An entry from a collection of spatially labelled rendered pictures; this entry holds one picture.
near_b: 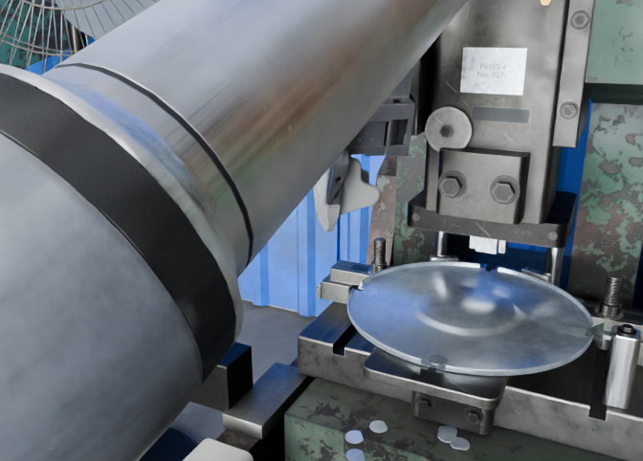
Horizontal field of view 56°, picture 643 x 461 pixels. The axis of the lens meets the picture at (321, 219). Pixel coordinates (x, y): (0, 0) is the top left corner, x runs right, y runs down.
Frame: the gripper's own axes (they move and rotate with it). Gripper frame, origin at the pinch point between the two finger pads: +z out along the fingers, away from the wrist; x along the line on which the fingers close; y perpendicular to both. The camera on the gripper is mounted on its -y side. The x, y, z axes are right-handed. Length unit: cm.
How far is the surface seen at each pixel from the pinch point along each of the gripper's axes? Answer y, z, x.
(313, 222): 34, 84, 135
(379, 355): 5.3, 12.7, -7.7
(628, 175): 50, 5, 15
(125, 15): -22, -4, 72
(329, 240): 39, 90, 130
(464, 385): 11.5, 11.0, -14.9
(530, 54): 24.5, -15.2, 7.0
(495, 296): 23.6, 13.9, 0.9
